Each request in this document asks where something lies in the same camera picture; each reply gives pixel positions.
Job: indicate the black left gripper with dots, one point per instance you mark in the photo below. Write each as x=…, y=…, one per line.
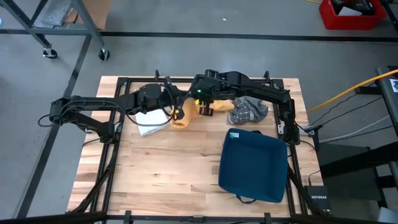
x=155, y=96

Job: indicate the grey checked towel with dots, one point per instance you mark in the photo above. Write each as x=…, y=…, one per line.
x=248, y=110

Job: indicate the red plastic bin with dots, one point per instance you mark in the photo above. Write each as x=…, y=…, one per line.
x=351, y=21

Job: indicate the black cart wheel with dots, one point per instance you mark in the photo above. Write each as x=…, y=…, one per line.
x=50, y=53
x=104, y=54

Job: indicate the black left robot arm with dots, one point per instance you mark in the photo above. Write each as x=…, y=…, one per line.
x=93, y=104

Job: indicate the yellow towel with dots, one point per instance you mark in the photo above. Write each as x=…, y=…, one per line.
x=189, y=116

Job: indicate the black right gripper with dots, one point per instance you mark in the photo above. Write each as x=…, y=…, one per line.
x=206, y=90

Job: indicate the silver foil bag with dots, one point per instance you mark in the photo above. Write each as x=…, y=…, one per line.
x=54, y=12

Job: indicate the black Netgear router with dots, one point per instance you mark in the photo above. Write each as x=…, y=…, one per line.
x=318, y=199

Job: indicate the white waffle towel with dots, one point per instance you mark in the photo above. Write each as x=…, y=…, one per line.
x=152, y=123

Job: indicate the black metal table frame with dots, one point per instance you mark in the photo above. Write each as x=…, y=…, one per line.
x=133, y=80

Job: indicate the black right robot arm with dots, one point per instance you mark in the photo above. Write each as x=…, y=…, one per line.
x=258, y=88

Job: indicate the black equipment stand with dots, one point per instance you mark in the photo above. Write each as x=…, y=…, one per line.
x=351, y=171

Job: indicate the grey metal cart frame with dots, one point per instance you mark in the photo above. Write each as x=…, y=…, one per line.
x=84, y=18

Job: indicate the brown cardboard box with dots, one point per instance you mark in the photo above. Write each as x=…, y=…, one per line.
x=96, y=12

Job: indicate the blue white striped fabric basket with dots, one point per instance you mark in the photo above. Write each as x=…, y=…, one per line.
x=253, y=165

